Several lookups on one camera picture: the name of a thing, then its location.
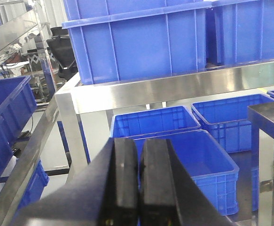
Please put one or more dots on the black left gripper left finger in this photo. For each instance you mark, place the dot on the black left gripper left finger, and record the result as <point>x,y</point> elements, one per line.
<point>105,193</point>

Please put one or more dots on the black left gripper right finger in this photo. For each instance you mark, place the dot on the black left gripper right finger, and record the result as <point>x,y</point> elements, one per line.
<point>168,195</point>

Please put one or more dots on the steel shelf rack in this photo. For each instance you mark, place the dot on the steel shelf rack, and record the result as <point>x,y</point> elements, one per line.
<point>74,98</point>

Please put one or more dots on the near blue plastic bin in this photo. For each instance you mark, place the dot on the near blue plastic bin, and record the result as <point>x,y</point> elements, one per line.
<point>210,166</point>

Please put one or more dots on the blue plastic bin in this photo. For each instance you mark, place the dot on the blue plastic bin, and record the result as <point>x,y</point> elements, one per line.
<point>227,120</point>
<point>210,166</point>
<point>157,121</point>

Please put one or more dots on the lower blue bin left rack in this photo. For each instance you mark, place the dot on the lower blue bin left rack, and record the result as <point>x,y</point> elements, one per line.
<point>39,180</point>

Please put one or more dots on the far blue plastic bin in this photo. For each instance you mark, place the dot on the far blue plastic bin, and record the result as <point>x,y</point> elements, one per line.
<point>157,121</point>

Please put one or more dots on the right blue plastic bin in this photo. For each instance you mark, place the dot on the right blue plastic bin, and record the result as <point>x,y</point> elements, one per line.
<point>227,120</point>

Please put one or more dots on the blue bin on left rack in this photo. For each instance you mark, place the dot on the blue bin on left rack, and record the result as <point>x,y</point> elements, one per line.
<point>17,104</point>

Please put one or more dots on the black machine in background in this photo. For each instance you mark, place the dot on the black machine in background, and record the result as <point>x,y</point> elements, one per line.
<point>61,48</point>

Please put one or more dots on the upper middle blue crate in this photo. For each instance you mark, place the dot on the upper middle blue crate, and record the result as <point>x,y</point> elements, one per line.
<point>118,40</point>

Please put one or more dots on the blue crate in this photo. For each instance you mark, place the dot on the blue crate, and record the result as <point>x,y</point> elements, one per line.
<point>118,40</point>
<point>239,31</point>

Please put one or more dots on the upper right blue crate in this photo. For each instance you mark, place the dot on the upper right blue crate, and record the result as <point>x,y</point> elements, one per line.
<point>239,31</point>

